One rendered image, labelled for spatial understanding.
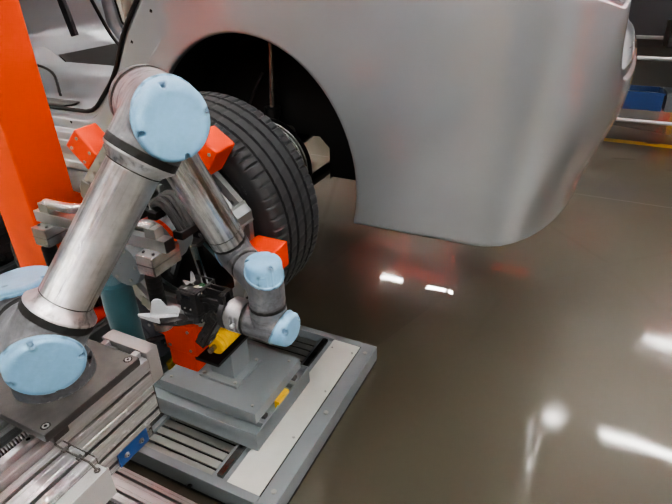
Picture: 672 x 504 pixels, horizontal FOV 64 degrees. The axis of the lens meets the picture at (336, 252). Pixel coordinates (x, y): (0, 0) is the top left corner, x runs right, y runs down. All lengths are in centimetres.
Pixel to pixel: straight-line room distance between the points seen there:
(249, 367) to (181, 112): 130
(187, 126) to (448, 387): 167
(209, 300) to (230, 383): 79
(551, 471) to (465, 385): 45
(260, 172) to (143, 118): 62
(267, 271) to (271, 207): 38
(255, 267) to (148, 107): 37
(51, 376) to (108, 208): 28
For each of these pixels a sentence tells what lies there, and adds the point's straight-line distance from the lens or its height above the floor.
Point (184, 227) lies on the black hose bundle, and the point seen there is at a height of 98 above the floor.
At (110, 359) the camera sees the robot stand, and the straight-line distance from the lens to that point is 119.
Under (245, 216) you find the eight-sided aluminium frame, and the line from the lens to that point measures 135.
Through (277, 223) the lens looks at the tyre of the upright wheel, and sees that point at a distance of 139.
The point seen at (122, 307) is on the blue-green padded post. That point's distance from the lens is 162.
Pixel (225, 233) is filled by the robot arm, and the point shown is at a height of 104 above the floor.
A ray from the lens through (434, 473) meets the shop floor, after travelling 196.
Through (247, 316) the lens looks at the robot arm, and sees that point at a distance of 112.
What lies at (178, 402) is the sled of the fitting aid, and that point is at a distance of 205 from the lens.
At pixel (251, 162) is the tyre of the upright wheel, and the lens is 138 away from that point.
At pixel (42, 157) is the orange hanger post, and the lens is 185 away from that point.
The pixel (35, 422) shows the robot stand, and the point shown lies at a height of 82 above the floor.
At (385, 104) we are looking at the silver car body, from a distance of 158.
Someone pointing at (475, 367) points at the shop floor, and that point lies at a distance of 235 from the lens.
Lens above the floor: 153
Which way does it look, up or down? 30 degrees down
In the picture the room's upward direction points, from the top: 2 degrees counter-clockwise
